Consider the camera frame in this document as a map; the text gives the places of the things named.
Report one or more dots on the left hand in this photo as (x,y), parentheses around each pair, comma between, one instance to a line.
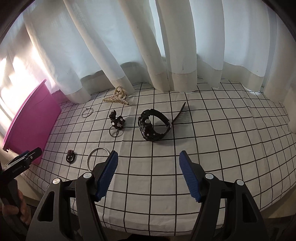
(9,210)

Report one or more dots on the white curtain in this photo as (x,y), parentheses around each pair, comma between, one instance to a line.
(82,47)

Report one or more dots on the pearl gold hair claw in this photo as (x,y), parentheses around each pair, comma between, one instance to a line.
(119,96)

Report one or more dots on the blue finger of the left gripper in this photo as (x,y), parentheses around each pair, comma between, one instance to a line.
(31,156)
(21,155)

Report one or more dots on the black wrist watch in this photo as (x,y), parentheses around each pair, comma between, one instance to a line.
(146,125)

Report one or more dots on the white grid tablecloth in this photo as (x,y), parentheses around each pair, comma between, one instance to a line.
(234,133)

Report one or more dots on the black keychain with ring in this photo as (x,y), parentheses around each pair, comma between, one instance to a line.
(117,124)

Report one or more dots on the pink plastic tub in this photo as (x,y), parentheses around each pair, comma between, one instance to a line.
(33,123)

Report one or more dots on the small black hair tie charm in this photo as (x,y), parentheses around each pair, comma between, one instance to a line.
(71,156)

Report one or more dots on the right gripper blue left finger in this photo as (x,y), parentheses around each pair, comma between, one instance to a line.
(105,175)

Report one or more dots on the large silver bangle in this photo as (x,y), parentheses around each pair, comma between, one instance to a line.
(94,153)

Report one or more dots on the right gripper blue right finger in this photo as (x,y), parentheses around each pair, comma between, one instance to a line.
(192,174)

